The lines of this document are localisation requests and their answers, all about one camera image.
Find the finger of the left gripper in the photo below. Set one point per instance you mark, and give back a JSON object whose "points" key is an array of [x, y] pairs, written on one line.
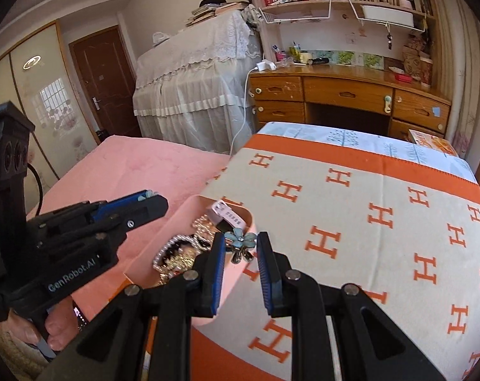
{"points": [[124, 202], [142, 212]]}

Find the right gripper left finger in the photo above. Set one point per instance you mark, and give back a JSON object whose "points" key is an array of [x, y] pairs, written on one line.
{"points": [[113, 345]]}

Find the white wire shelf basket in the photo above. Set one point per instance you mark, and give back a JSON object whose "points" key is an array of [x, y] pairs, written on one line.
{"points": [[388, 17]]}

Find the white power adapter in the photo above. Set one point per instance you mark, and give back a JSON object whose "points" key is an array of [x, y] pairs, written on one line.
{"points": [[266, 65]]}

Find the pink strap smartwatch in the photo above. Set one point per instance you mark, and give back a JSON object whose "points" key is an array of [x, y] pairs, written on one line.
{"points": [[224, 218]]}

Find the blue flower gold brooch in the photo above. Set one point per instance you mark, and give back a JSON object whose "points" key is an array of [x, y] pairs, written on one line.
{"points": [[240, 244]]}

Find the light blue patterned sheet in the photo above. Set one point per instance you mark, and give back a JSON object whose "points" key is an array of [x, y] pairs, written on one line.
{"points": [[389, 147]]}

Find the beige striped curtain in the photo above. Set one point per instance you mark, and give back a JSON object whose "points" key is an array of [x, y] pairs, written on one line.
{"points": [[457, 74]]}

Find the wooden desk with drawers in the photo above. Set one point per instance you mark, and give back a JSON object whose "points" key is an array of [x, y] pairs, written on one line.
{"points": [[355, 98]]}

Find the wooden bookshelf with books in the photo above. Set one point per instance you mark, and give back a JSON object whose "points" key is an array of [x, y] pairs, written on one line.
{"points": [[322, 26]]}

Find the pink jewelry tray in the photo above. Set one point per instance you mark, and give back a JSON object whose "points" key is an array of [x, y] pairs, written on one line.
{"points": [[188, 233]]}

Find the gold leaf hair comb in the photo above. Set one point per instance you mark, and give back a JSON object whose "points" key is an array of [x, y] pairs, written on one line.
{"points": [[179, 253]]}

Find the pink bed cover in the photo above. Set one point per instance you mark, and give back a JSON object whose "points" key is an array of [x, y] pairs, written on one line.
{"points": [[120, 166]]}

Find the brown wooden door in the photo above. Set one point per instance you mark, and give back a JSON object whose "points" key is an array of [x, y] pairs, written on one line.
{"points": [[107, 80]]}

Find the orange beige H-pattern blanket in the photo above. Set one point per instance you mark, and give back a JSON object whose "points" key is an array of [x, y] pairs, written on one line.
{"points": [[406, 234]]}

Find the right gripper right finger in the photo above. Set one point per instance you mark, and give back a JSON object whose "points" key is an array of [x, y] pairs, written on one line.
{"points": [[337, 333]]}

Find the sliding wardrobe door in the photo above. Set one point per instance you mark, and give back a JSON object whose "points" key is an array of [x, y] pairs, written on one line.
{"points": [[34, 77]]}

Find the lace covered piano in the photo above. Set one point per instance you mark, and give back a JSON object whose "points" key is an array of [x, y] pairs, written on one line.
{"points": [[192, 88]]}

